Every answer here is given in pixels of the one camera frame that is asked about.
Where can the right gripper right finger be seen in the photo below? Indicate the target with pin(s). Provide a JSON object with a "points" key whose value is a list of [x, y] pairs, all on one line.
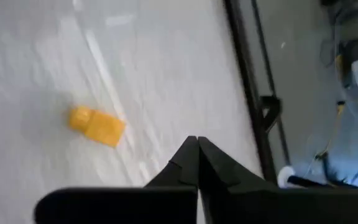
{"points": [[275, 205]]}

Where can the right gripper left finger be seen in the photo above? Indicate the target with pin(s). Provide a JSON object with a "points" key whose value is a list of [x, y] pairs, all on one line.
{"points": [[120, 205]]}

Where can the yellow toy block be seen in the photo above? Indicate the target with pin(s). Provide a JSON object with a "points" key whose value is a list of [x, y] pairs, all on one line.
{"points": [[98, 126]]}

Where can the white round-base stand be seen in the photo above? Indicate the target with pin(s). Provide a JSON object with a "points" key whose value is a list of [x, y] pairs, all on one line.
{"points": [[286, 175]]}

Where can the translucent white table sheet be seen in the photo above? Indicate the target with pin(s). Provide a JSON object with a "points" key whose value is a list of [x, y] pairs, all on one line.
{"points": [[135, 62]]}

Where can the black aluminium table frame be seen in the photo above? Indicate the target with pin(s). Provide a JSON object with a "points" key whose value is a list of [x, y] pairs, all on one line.
{"points": [[250, 93]]}

